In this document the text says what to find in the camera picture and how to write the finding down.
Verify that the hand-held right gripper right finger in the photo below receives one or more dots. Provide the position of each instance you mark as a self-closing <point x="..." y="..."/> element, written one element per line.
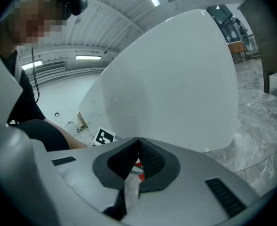
<point x="190" y="173"/>

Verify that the white wall air vent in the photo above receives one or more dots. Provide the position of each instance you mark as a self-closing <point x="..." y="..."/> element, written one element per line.
<point x="51" y="67"/>

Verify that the person's black shirt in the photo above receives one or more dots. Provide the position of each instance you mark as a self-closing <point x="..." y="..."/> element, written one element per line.
<point x="23" y="95"/>

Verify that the person's head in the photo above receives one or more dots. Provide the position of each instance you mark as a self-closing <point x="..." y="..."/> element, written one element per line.
<point x="32" y="18"/>

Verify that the white bathtub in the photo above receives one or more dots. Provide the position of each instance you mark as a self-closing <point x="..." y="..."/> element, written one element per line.
<point x="166" y="83"/>

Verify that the wooden side cabinet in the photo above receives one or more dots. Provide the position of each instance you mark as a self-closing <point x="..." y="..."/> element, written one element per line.
<point x="237" y="49"/>

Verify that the clear plastic bottle red label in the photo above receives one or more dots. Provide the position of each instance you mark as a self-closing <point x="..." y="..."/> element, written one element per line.
<point x="132" y="192"/>

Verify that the black framed glass partition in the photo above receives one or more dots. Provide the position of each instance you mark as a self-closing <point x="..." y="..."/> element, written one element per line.
<point x="225" y="22"/>

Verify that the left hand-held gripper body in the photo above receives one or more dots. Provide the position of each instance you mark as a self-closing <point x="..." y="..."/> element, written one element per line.
<point x="103" y="137"/>

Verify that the thin wooden board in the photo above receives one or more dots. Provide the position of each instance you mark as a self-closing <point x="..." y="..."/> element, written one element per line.
<point x="82" y="120"/>

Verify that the person's left forearm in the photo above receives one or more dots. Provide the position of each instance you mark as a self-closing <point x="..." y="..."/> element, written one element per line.
<point x="70" y="138"/>

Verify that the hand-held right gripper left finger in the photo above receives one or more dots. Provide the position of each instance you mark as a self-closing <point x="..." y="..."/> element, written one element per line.
<point x="82" y="163"/>

